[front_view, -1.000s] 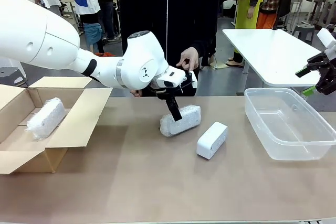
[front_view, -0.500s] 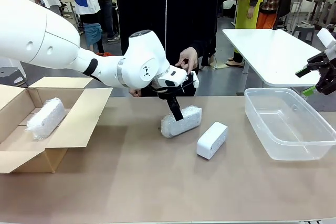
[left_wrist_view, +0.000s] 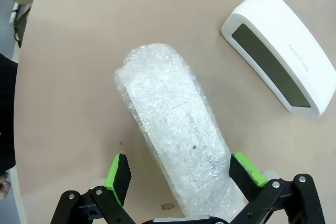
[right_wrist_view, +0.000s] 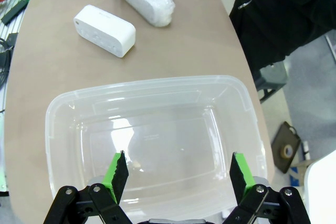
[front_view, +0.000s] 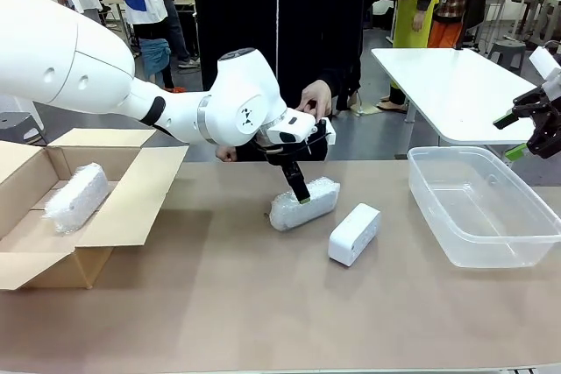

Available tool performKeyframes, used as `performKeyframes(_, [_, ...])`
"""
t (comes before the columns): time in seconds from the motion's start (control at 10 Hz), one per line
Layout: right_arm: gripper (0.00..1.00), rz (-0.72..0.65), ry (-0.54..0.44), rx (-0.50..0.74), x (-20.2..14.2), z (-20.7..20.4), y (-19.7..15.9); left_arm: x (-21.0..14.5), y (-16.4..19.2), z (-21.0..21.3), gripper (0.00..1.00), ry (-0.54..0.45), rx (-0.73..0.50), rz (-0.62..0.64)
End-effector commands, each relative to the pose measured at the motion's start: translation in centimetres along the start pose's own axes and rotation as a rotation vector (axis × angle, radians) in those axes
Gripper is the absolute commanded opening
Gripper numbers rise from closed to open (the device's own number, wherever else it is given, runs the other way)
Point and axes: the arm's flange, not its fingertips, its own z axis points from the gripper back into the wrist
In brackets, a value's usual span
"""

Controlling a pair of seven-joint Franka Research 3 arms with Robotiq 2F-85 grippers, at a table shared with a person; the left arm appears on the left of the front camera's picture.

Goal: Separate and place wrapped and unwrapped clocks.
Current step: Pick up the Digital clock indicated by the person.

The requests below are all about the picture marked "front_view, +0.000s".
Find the narrow bubble-wrapped clock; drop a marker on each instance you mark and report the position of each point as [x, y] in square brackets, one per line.
[79, 196]

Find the person's left forearm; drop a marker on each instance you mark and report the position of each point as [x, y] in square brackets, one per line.
[346, 67]

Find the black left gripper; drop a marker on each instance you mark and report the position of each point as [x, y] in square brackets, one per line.
[282, 153]

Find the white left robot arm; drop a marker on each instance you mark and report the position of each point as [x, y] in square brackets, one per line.
[131, 85]

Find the white background table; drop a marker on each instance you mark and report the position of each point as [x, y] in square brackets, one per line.
[447, 89]

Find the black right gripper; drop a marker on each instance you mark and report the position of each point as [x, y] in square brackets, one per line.
[545, 124]

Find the clear plastic bin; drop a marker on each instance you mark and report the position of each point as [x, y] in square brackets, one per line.
[477, 212]

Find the person in yellow apron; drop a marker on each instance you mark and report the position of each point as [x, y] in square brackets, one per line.
[416, 10]

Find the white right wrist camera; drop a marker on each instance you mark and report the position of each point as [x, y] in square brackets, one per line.
[543, 63]

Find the unwrapped white clock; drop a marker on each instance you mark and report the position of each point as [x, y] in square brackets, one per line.
[352, 236]

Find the open brown cardboard box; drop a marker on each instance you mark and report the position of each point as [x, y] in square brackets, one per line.
[131, 199]

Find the person in black hoodie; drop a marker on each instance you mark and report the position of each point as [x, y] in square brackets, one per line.
[307, 19]

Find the person's right hand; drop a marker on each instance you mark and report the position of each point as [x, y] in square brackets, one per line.
[225, 155]

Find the person's left hand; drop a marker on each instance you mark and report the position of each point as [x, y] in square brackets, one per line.
[317, 96]

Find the orange cloth on floor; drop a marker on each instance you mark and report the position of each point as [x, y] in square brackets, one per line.
[177, 90]

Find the wide bubble-wrapped clock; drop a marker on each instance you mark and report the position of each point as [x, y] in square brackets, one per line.
[324, 199]

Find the person in orange trousers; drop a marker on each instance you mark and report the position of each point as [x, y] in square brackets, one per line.
[447, 19]

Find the grey round stool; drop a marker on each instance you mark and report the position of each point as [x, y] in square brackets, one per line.
[508, 52]

